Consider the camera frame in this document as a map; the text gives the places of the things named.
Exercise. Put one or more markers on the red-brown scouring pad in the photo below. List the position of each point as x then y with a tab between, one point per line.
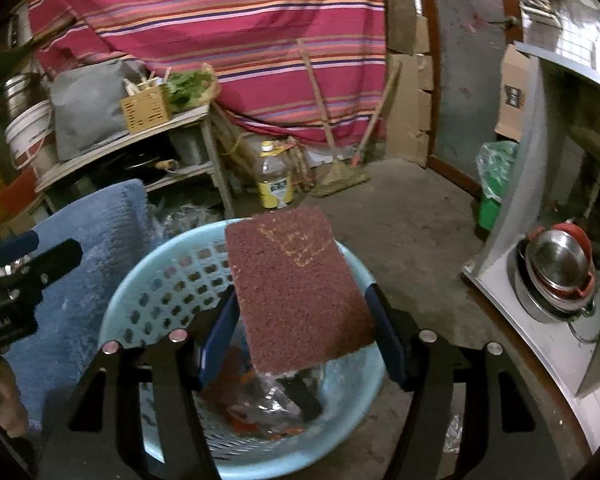
295	285

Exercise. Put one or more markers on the steel pot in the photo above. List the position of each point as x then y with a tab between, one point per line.
20	92

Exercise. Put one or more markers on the low wooden shelf table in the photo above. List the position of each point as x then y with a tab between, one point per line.
145	160

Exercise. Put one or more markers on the white plastic bucket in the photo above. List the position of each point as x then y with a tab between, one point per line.
30	135

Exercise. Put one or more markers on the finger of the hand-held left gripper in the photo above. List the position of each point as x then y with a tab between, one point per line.
15	247
55	262

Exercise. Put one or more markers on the yellow cooking oil bottle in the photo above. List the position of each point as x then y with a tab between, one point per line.
276	180

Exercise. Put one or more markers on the light blue plastic basket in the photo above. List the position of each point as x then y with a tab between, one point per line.
155	300

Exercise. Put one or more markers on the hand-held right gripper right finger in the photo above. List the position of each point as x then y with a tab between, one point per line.
387	335

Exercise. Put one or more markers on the green bin with plastic bag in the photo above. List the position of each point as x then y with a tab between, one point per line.
495	185

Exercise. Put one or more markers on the person's left hand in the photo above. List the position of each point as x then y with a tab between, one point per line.
10	395

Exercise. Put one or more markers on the pink striped cloth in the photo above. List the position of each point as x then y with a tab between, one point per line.
220	35

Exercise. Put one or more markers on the clear plastic wrap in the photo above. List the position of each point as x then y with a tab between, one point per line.
454	437

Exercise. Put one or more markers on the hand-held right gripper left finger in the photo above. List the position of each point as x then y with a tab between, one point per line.
220	340

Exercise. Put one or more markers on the yellow slotted basket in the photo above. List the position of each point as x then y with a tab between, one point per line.
145	107

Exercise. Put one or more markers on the printed cardboard box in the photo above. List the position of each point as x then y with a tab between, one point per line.
512	95

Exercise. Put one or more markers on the bunch of leafy greens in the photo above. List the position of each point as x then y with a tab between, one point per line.
190	87

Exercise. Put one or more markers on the stacked steel pots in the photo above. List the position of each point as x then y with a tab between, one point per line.
555	270

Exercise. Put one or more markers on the blue fuzzy mat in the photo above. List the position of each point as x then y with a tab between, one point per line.
80	270

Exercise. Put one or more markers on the stack of cardboard boxes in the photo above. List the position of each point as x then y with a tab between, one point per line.
410	85

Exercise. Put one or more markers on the stainless steel cabinet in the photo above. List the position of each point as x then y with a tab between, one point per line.
545	170

